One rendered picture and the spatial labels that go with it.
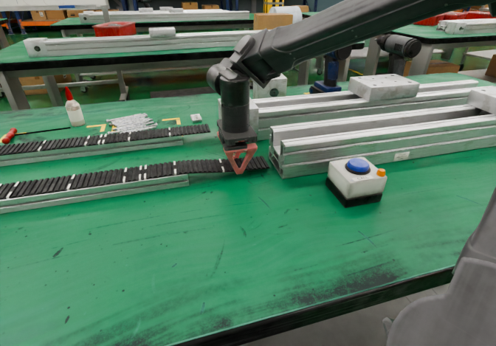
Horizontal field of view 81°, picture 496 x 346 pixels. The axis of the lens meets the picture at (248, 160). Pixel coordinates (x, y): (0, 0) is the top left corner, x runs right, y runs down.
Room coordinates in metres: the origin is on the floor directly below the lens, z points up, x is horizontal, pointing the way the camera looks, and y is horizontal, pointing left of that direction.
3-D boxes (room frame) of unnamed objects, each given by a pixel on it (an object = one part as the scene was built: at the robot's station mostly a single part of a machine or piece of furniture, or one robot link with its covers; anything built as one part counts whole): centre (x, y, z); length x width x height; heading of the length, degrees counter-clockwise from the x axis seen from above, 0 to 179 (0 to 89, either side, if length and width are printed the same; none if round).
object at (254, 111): (0.73, 0.03, 0.83); 0.12 x 0.09 x 0.10; 15
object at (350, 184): (0.48, -0.21, 0.81); 0.10 x 0.08 x 0.06; 15
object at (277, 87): (1.00, -0.08, 0.83); 0.11 x 0.10 x 0.10; 11
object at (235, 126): (0.55, 0.03, 0.91); 0.10 x 0.07 x 0.07; 15
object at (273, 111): (0.85, -0.40, 0.82); 0.80 x 0.10 x 0.09; 105
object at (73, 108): (0.81, 0.52, 0.84); 0.04 x 0.04 x 0.12
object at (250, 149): (0.54, 0.02, 0.84); 0.07 x 0.07 x 0.09; 15
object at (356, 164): (0.47, -0.21, 0.84); 0.04 x 0.04 x 0.02
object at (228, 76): (0.56, 0.03, 0.97); 0.07 x 0.06 x 0.07; 24
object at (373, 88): (0.85, -0.40, 0.87); 0.16 x 0.11 x 0.07; 105
